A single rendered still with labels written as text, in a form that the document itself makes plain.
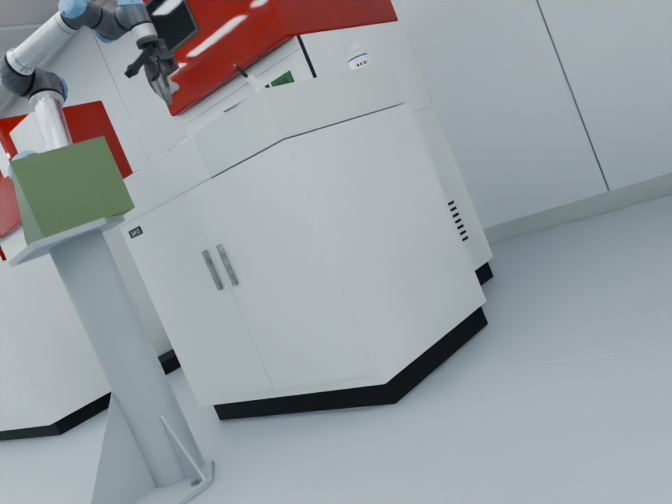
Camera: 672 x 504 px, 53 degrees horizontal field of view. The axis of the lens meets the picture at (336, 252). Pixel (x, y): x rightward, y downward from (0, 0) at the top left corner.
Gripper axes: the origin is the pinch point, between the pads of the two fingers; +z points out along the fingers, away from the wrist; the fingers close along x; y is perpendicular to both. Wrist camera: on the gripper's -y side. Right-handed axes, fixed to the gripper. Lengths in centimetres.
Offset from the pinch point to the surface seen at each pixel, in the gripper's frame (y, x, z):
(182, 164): -3.9, 0.5, 20.6
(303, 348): -4, -19, 88
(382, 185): 29, -45, 51
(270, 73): 59, 9, -5
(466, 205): 123, -11, 75
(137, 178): -4.0, 26.9, 17.0
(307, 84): 14.4, -45.1, 15.4
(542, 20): 207, -38, 8
